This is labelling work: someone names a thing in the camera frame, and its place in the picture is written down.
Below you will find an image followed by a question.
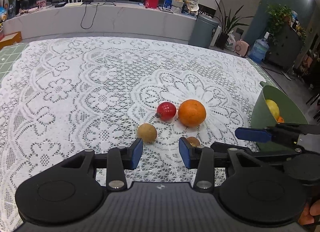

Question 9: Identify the black hanging cable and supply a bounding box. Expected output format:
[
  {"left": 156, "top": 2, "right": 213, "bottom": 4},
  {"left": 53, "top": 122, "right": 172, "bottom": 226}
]
[{"left": 80, "top": 1, "right": 117, "bottom": 30}]

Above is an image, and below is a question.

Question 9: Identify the orange cardboard box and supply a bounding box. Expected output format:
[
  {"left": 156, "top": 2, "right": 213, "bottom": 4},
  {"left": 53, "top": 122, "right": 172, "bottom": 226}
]
[{"left": 0, "top": 31, "right": 22, "bottom": 49}]

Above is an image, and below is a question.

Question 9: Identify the white lace tablecloth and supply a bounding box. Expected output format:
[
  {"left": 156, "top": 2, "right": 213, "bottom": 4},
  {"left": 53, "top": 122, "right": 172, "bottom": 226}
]
[{"left": 1, "top": 37, "right": 263, "bottom": 231}]

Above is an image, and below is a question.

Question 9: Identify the leafy plant on cabinet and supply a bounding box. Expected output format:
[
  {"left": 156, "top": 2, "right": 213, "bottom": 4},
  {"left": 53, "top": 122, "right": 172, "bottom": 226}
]
[{"left": 267, "top": 4, "right": 292, "bottom": 45}]

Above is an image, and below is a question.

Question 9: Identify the red green apple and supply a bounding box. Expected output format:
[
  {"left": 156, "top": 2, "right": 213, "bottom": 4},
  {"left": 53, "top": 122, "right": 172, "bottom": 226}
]
[{"left": 265, "top": 99, "right": 280, "bottom": 120}]

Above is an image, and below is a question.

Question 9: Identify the green colander bowl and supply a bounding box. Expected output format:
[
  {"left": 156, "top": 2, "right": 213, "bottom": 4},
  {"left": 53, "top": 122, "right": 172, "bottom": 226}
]
[{"left": 250, "top": 81, "right": 309, "bottom": 151}]

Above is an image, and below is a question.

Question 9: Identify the orange mandarin by tomato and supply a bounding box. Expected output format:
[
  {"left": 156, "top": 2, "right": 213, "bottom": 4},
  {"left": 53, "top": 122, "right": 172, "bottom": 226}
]
[{"left": 178, "top": 99, "right": 207, "bottom": 127}]

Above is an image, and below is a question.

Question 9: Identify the red cherry tomato with stem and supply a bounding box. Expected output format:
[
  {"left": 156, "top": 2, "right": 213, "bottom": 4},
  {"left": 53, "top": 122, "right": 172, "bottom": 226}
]
[{"left": 156, "top": 101, "right": 176, "bottom": 121}]

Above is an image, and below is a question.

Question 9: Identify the green grid table mat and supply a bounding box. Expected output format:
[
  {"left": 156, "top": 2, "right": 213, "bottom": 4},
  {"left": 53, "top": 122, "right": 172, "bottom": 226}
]
[{"left": 0, "top": 43, "right": 28, "bottom": 81}]

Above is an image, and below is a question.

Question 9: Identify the white marble tv console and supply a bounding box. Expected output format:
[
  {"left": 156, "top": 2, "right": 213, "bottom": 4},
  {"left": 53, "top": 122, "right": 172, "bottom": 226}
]
[{"left": 3, "top": 3, "right": 196, "bottom": 41}]

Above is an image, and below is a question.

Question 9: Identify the brown kiwi fruit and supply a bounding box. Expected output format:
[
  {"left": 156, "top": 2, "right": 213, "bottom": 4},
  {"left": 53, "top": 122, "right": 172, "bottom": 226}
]
[
  {"left": 187, "top": 137, "right": 201, "bottom": 147},
  {"left": 137, "top": 123, "right": 157, "bottom": 143}
]

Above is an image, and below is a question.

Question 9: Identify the grey pedal trash bin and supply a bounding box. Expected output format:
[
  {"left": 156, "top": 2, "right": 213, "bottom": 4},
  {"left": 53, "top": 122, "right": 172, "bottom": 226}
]
[{"left": 188, "top": 14, "right": 219, "bottom": 48}]

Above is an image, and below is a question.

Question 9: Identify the potted plant by bin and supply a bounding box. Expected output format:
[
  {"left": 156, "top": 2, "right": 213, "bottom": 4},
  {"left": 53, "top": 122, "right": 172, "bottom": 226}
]
[{"left": 214, "top": 0, "right": 254, "bottom": 50}]

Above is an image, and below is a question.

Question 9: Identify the blue water jug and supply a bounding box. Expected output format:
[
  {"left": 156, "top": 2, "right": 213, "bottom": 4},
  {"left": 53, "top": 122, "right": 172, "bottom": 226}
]
[{"left": 248, "top": 32, "right": 270, "bottom": 64}]

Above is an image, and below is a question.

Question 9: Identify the red box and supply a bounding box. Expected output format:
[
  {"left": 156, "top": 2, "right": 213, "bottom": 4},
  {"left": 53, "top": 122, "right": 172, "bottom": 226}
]
[{"left": 144, "top": 0, "right": 159, "bottom": 9}]

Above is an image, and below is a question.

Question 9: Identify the white plastic bag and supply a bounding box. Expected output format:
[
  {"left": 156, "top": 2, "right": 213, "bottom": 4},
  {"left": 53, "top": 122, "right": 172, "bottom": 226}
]
[{"left": 225, "top": 32, "right": 236, "bottom": 51}]

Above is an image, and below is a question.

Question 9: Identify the dark cabinet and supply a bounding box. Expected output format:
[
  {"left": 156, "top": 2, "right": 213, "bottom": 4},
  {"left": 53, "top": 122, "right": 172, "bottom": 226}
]
[{"left": 265, "top": 25, "right": 303, "bottom": 70}]

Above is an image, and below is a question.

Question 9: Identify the orange mandarin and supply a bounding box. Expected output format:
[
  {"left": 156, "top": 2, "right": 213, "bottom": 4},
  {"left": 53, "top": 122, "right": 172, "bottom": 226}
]
[
  {"left": 178, "top": 99, "right": 207, "bottom": 127},
  {"left": 277, "top": 117, "right": 284, "bottom": 123}
]

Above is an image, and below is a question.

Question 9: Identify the pink small heater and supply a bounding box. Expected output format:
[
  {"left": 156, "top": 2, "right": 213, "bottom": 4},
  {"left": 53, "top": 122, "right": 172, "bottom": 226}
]
[{"left": 235, "top": 39, "right": 249, "bottom": 57}]

